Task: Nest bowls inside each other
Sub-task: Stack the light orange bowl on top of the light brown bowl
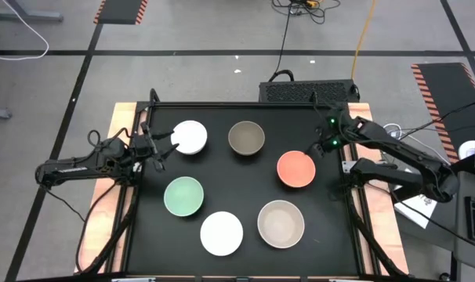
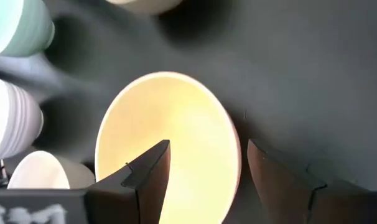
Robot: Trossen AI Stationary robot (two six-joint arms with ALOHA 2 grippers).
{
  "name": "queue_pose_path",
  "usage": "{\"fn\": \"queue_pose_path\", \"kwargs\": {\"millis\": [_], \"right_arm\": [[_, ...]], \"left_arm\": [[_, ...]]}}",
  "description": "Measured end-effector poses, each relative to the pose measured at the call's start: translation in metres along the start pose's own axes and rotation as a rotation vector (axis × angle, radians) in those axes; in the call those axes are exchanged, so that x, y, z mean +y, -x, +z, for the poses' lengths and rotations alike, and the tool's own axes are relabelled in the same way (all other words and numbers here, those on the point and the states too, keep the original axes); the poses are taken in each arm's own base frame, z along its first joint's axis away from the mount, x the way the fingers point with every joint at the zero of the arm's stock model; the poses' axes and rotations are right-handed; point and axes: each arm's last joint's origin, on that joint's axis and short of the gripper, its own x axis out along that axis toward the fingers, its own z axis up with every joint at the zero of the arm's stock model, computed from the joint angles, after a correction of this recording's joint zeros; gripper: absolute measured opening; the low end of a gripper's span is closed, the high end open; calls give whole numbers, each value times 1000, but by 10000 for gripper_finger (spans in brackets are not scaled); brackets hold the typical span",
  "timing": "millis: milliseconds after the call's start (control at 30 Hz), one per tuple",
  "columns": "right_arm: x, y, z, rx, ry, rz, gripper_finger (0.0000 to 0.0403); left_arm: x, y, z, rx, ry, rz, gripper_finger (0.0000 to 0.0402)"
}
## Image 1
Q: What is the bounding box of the black computer case with handle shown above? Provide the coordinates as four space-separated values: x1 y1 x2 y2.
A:
259 69 361 105

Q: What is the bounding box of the large beige smooth bowl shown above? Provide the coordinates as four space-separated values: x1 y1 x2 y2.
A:
256 199 306 250

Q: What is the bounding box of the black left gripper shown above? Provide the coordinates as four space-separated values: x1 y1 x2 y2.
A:
133 121 179 173

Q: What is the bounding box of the taupe ribbed bowl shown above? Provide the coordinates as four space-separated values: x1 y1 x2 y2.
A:
227 120 267 157

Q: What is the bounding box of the tangled black cable bundle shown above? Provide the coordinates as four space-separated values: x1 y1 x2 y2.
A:
271 0 343 25

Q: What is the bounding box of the small white ribbed bowl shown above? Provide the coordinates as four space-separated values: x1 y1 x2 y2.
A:
170 120 208 156

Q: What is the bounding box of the large white ribbed bowl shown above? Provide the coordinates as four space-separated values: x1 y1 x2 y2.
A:
199 211 245 257

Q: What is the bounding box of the green bowl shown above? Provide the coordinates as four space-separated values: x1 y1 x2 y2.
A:
163 175 205 218

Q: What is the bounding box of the grey table leg base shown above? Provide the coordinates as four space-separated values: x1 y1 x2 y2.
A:
0 0 64 23

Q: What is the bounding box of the white round cup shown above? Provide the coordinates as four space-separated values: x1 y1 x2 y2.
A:
459 139 475 161

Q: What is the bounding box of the white paper sheet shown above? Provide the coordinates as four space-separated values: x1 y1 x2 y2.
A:
393 191 438 230

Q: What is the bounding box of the white cable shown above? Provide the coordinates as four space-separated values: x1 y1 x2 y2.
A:
0 0 50 62

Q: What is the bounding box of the black power cable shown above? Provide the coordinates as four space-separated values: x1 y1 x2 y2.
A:
272 3 296 79

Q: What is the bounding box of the black hazard-striped floor mat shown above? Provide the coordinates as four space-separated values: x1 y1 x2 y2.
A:
93 0 149 26
411 62 475 165

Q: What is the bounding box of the yellow cable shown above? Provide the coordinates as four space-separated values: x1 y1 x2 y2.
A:
350 0 378 81

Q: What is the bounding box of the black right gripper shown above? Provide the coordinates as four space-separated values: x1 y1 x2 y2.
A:
306 112 359 158

